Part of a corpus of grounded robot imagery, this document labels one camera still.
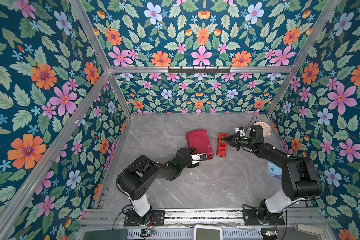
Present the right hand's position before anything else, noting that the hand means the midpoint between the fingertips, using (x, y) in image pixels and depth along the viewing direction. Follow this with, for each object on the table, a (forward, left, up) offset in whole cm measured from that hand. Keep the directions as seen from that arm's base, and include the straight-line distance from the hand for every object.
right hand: (223, 137), depth 86 cm
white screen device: (-44, +12, -13) cm, 48 cm away
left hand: (-3, +15, -8) cm, 17 cm away
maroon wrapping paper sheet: (+6, +13, -11) cm, 19 cm away
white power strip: (-43, -35, -14) cm, 57 cm away
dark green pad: (-45, +60, -17) cm, 76 cm away
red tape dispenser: (+2, -1, -12) cm, 12 cm away
